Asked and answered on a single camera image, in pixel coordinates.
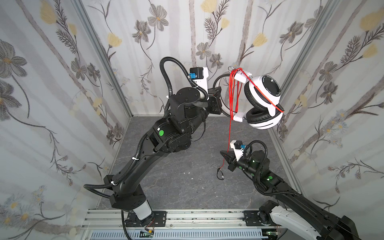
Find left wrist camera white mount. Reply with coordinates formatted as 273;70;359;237
189;67;209;92

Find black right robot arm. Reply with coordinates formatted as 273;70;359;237
220;140;360;240

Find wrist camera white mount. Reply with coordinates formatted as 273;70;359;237
230;140;246;162
189;67;209;92

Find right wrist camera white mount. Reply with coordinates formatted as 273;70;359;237
230;140;246;162

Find white headphones with black pads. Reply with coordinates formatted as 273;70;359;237
213;68;284;130

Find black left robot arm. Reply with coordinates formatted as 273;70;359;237
84;57;222;225

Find white slotted cable duct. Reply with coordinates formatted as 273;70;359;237
89;229;271;240

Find red headphone cable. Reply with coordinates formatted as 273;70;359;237
216;67;285;181

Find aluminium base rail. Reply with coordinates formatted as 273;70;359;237
81;209;251;230

